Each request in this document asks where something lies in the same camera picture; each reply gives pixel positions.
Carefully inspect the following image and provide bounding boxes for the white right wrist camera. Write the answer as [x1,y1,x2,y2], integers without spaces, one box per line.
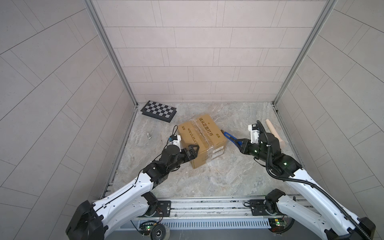
[248,124,260,144]

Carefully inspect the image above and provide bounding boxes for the blue box cutter knife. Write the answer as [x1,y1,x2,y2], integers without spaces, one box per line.
[221,130,235,143]

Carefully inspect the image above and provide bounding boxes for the black corrugated cable conduit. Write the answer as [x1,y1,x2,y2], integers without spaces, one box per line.
[255,120,373,240]

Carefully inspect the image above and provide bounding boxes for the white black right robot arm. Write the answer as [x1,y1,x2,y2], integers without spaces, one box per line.
[224,133,376,240]

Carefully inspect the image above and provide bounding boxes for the clear packing tape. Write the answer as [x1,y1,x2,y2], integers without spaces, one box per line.
[192,115,227,160]

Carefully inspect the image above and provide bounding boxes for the round black speaker device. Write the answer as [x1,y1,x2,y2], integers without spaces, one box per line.
[139,221,171,240]

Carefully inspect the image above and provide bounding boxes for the aluminium corner post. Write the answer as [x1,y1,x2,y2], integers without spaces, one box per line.
[84,0,139,108]
[272,0,338,107]

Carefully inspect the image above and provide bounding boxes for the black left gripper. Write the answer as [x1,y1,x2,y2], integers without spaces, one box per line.
[164,146,200,174]

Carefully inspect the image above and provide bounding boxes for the green circuit board right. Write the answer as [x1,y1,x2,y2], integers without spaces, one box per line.
[268,218,286,233]

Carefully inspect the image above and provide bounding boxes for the aluminium corner post right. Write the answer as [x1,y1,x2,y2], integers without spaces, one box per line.
[272,0,338,107]

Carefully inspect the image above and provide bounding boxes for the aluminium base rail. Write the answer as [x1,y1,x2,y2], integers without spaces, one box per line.
[83,196,338,240]

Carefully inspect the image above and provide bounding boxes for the cream plastic handle tool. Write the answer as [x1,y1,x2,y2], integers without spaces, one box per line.
[266,119,286,149]

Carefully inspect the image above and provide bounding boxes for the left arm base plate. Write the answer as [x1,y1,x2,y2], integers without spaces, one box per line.
[139,201,172,218]

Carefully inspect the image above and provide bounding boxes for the brown cardboard express box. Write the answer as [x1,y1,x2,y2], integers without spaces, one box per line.
[178,119,213,169]

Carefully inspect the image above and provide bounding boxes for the black white chessboard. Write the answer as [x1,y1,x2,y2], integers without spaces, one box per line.
[141,101,177,123]

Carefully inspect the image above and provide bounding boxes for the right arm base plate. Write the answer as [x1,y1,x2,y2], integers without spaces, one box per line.
[244,200,283,216]

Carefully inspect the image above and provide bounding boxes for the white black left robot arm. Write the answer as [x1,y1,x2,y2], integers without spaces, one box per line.
[66,145,199,240]

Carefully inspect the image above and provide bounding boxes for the aluminium corner post left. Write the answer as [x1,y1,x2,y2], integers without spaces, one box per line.
[84,0,139,108]

